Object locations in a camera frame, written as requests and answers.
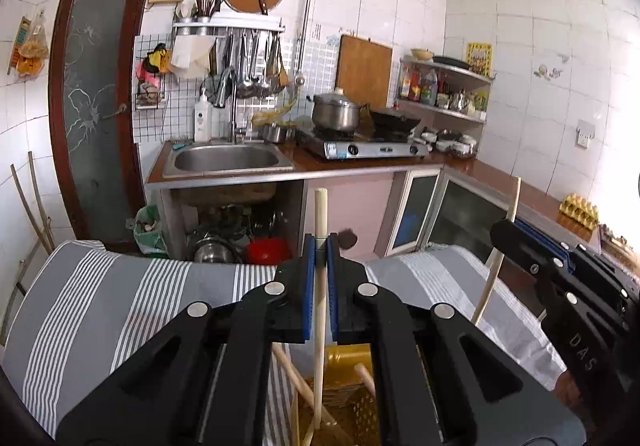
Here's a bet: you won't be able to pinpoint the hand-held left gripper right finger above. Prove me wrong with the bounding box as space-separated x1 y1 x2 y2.
325 232 587 446

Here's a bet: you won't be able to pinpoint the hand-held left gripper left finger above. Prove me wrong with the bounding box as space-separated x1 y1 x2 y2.
56 232 317 446

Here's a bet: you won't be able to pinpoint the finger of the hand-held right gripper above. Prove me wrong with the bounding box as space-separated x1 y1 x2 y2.
515 217 631 307
490 219 571 312

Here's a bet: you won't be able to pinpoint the wooden chopstick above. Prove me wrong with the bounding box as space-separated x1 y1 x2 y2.
354 363 377 399
302 188 329 446
471 176 522 325
271 343 356 446

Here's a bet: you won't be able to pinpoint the yellow perforated utensil holder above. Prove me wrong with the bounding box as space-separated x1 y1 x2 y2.
290 343 383 446

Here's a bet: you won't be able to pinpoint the row of hanging steel utensils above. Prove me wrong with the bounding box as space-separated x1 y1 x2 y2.
220 29 291 100

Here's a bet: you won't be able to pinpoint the yellow egg carton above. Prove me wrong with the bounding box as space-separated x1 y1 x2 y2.
559 193 600 229

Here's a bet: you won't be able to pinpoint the red plastic basin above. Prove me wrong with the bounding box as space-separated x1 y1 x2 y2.
246 237 291 264

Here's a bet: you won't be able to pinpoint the glass cabinet door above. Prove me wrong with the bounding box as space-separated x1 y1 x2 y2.
425 173 516 252
387 169 443 252

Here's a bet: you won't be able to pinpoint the steel bowls under sink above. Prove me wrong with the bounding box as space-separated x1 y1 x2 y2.
192 233 236 263

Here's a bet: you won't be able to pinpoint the pile of dishes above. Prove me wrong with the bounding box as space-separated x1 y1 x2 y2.
422 126 478 159

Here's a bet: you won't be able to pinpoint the steel gas stove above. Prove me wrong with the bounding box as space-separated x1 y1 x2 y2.
296 126 431 161

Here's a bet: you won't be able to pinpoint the stainless steel sink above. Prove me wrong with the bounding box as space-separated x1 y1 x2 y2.
161 140 296 179

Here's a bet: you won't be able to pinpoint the small steel saucepan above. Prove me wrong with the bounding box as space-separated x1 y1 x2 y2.
262 122 293 143

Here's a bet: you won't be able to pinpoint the green trash bag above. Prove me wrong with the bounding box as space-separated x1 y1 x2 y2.
134 205 168 255

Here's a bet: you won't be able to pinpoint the steel cooking pot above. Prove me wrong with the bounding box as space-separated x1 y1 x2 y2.
307 87 362 133

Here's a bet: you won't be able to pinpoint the black wok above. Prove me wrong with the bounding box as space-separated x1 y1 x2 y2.
361 107 422 134

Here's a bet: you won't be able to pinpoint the grey white striped tablecloth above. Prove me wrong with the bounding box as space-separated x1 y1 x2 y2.
0 239 568 446

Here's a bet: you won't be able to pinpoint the row of sauce bottles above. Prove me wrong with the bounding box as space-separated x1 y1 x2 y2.
400 66 451 107

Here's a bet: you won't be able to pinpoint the white soap bottle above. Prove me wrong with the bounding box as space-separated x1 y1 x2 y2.
194 89 213 142

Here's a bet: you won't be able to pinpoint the chrome faucet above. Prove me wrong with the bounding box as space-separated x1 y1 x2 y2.
214 67 246 143

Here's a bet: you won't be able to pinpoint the rectangular wooden cutting board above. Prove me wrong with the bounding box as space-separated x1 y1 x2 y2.
335 34 394 110

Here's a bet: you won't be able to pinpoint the white hanging cloth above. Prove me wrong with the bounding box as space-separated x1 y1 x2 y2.
170 36 216 80

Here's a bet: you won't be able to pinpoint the brown framed glass door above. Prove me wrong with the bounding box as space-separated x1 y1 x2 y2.
48 0 161 252

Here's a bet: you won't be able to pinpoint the yellow pink hanging cloth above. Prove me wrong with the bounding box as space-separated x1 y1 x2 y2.
137 44 173 82

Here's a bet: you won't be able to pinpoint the steel cup with knives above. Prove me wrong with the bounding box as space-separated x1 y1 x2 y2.
192 0 223 22

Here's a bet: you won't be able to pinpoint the hanging orange plastic bag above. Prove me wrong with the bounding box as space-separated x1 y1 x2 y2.
7 11 51 80

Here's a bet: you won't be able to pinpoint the white wall socket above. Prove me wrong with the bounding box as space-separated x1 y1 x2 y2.
576 119 597 148

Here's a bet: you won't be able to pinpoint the white wall hooks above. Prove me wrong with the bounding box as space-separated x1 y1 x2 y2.
534 54 571 80

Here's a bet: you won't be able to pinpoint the yellow wall poster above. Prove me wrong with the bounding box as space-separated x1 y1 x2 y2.
466 42 493 77

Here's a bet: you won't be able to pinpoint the corner wall shelf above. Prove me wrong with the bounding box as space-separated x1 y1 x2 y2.
395 55 496 124

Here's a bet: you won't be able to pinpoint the steel wall dish rack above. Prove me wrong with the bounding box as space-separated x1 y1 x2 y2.
172 11 287 34

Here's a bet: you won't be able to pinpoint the wooden sticks against wall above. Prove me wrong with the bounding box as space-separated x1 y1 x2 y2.
11 151 56 254

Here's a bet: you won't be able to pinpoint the grey wall pipe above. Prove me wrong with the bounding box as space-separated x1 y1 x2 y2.
297 0 323 77

